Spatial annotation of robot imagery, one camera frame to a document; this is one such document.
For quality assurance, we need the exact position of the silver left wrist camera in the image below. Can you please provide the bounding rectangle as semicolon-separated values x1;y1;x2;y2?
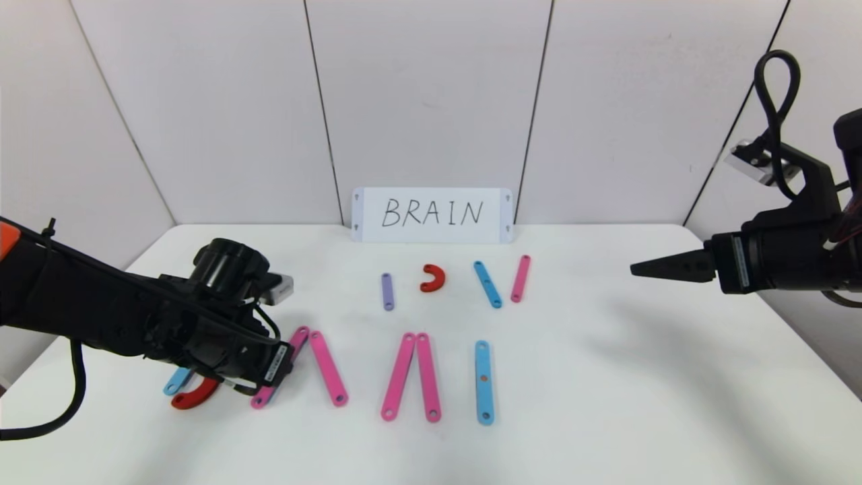
259;272;295;305

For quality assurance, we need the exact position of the short blue bar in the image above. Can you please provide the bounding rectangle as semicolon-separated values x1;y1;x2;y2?
473;261;503;309

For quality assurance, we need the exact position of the large red curved piece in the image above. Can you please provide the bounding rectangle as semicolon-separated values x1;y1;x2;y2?
171;377;222;410

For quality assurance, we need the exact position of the black looped right cable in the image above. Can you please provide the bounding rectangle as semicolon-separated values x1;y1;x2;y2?
754;51;802;201

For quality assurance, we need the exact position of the short pink bar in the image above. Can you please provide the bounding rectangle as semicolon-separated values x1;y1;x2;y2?
510;255;531;303

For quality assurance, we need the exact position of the long light blue bar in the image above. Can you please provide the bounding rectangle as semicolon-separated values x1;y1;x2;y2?
163;367;193;396
475;340;495;425

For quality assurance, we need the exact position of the black right camera bracket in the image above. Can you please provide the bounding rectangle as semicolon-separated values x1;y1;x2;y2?
754;145;842;233

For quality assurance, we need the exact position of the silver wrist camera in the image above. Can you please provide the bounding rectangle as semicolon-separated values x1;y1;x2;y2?
724;138;805;187
259;272;295;305

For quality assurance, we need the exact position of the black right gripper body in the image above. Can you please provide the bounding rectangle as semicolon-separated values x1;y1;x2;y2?
710;224;834;295

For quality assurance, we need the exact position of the long pink bar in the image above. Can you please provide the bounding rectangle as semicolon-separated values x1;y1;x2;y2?
251;326;310;410
309;330;350;407
381;332;417;422
416;333;442;423

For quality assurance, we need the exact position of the thin black curved cable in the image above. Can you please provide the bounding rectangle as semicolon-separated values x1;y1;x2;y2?
822;290;862;311

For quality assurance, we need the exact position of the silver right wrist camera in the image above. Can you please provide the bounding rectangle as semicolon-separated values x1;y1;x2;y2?
724;138;805;187

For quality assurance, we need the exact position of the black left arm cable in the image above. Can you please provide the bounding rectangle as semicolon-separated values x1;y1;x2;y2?
0;337;87;442

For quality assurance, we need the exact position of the white BRAIN sign card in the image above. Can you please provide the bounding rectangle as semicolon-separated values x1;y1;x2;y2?
352;188;514;244

